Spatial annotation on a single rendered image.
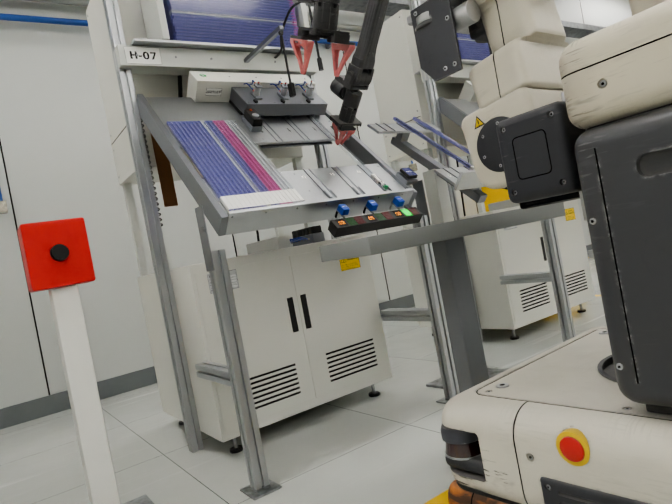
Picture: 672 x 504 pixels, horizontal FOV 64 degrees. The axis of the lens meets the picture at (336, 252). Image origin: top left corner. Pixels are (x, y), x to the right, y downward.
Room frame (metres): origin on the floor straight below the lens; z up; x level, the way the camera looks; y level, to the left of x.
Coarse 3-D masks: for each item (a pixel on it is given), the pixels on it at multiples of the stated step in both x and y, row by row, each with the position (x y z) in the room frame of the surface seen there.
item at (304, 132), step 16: (160, 112) 1.76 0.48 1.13; (176, 112) 1.79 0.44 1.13; (192, 112) 1.82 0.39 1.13; (208, 112) 1.85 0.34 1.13; (224, 112) 1.89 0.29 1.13; (272, 128) 1.89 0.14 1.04; (288, 128) 1.92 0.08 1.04; (304, 128) 1.96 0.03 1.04; (320, 128) 1.99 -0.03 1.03; (256, 144) 1.78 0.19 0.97; (272, 144) 1.88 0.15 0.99; (288, 144) 1.92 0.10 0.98; (304, 144) 1.95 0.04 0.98; (320, 144) 1.99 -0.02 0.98
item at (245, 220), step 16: (384, 192) 1.69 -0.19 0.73; (400, 192) 1.72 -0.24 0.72; (256, 208) 1.44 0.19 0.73; (272, 208) 1.46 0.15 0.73; (288, 208) 1.49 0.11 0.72; (304, 208) 1.53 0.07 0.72; (320, 208) 1.56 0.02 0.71; (336, 208) 1.60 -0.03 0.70; (352, 208) 1.64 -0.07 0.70; (384, 208) 1.73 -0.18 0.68; (400, 208) 1.78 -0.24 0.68; (240, 224) 1.43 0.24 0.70; (256, 224) 1.46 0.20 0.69; (272, 224) 1.50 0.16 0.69; (288, 224) 1.53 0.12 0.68
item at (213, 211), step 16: (144, 112) 1.76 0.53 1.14; (160, 128) 1.66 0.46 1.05; (160, 144) 1.68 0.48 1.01; (176, 144) 1.61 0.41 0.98; (176, 160) 1.59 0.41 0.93; (192, 176) 1.50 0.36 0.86; (192, 192) 1.52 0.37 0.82; (208, 192) 1.45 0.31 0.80; (208, 208) 1.44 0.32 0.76; (224, 224) 1.40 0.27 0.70
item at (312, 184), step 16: (288, 176) 1.66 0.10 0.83; (304, 176) 1.68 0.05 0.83; (320, 176) 1.71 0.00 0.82; (336, 176) 1.74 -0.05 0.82; (352, 176) 1.76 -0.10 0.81; (368, 176) 1.79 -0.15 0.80; (384, 176) 1.82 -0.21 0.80; (304, 192) 1.61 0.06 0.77; (320, 192) 1.63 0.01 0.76; (336, 192) 1.66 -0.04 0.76; (352, 192) 1.68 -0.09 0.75; (368, 192) 1.71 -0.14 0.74; (224, 208) 1.44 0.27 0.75
